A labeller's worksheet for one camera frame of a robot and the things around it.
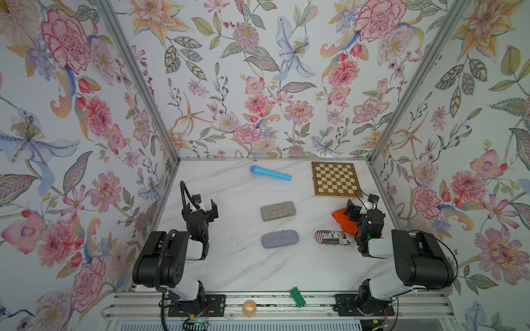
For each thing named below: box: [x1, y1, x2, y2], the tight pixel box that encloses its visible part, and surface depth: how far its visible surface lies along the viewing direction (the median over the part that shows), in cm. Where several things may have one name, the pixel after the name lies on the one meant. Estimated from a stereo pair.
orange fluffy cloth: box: [331, 206, 359, 236], surface depth 92 cm
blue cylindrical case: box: [249, 164, 292, 181], surface depth 116 cm
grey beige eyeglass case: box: [260, 200, 297, 222], surface depth 98 cm
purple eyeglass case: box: [261, 229, 299, 249], surface depth 90 cm
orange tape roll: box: [242, 299, 257, 318], surface depth 75 cm
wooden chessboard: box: [311, 161, 360, 198], surface depth 112 cm
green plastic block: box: [289, 286, 307, 308], surface depth 77 cm
